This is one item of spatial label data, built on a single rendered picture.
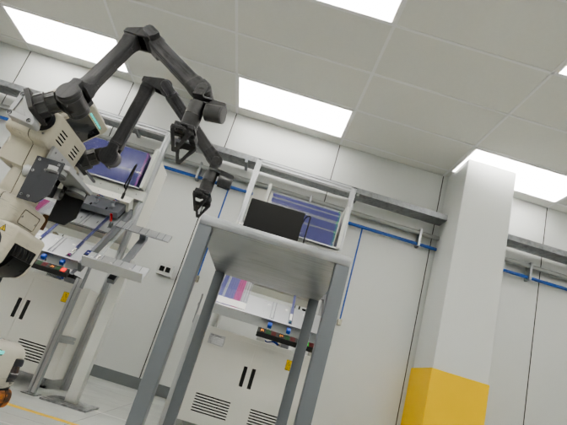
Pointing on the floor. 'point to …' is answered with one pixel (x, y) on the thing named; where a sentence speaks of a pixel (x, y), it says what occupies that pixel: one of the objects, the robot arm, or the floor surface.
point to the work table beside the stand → (320, 275)
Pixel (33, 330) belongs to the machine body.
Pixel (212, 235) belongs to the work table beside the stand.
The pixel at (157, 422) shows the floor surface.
